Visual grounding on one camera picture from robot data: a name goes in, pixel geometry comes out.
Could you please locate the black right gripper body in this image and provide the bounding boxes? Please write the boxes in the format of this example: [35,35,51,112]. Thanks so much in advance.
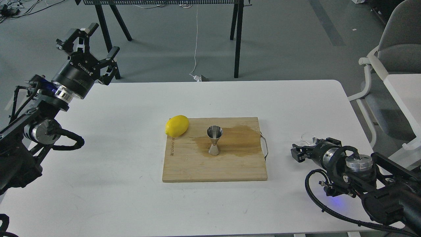
[309,142,339,170]

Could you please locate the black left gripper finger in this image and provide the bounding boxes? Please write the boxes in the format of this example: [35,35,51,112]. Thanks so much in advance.
[94,46,120,86]
[56,23,99,57]

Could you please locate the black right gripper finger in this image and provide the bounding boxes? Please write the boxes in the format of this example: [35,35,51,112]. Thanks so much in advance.
[316,138,342,147]
[291,144,313,163]

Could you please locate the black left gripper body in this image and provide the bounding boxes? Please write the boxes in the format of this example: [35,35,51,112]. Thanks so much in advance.
[52,53,100,99]

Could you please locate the small clear glass cup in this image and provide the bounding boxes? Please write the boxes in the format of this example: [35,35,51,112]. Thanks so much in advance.
[301,132,318,146]

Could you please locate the steel double jigger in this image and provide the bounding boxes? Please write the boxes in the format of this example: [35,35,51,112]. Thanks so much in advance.
[207,125,223,156]

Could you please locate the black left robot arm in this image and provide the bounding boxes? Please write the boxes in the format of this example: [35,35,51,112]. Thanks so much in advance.
[0,23,120,195]

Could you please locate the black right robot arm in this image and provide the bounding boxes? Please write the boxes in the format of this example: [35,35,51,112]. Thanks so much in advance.
[291,138,421,237]

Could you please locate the yellow lemon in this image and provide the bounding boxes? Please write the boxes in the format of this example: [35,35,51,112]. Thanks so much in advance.
[164,115,189,138]

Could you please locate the grey office chair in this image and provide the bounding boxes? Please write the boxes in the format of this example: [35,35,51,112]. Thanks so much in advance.
[348,0,420,146]

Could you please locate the bamboo cutting board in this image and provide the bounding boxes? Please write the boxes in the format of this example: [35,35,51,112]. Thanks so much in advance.
[162,117,268,182]

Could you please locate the black floor cables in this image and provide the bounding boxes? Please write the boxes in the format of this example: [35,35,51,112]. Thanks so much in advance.
[0,0,66,24]

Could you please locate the white power cable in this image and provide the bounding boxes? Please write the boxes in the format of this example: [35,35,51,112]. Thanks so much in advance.
[189,3,209,82]

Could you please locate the black metal table frame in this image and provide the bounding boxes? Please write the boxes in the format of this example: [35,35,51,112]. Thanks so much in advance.
[75,0,253,80]

